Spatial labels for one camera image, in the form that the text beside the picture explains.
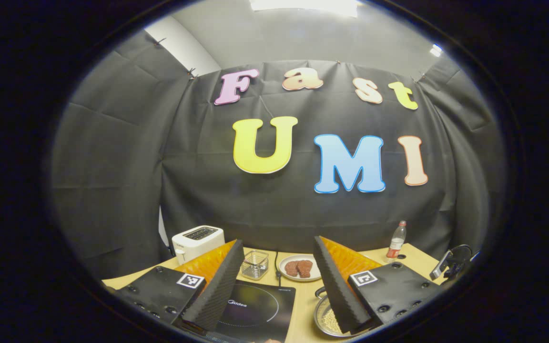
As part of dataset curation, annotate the black induction cooktop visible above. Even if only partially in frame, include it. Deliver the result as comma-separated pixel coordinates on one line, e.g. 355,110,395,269
198,280,296,343

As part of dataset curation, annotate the large ceiling light panel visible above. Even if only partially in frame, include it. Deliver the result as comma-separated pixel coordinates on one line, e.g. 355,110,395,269
250,0,363,17

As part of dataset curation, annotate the black backdrop cloth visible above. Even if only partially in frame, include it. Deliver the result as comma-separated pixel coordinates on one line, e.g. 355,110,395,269
51,31,506,279

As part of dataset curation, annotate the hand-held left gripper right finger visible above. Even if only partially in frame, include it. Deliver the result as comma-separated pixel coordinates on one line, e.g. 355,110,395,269
314,236,444,334

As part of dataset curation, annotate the clear red label water bottle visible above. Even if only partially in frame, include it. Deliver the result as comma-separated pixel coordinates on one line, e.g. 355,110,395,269
386,221,407,259

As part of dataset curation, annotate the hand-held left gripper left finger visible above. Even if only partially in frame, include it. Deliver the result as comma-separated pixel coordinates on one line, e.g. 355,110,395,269
115,239,245,333

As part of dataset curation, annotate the wire mesh basket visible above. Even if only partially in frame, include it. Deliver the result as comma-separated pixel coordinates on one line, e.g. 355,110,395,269
241,251,269,280

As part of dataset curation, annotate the stainless steel pot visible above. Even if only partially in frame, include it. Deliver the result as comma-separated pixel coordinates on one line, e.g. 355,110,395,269
314,286,380,339

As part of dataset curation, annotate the pile of soybeans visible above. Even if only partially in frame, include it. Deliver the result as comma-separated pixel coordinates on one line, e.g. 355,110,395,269
320,307,344,334

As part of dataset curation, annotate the white round plate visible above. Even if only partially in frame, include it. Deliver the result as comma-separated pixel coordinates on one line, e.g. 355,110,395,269
278,254,323,282

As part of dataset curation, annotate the white toaster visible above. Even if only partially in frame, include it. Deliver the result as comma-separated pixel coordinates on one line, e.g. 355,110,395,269
172,225,225,265

